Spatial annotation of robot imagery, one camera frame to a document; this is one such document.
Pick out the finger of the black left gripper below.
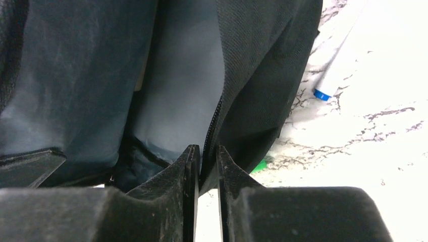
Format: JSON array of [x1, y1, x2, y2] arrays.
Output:
[[1, 148, 66, 188]]

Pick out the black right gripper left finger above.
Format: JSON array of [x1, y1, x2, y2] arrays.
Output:
[[1, 145, 200, 241]]

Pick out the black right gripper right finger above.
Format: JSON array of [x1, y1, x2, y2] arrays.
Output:
[[216, 146, 392, 242]]

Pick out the black student bag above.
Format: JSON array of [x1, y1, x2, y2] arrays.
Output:
[[1, 1, 323, 193]]

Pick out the green black highlighter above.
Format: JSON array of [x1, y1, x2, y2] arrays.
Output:
[[251, 159, 267, 173]]

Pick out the blue white marker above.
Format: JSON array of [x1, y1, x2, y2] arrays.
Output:
[[313, 1, 367, 101]]

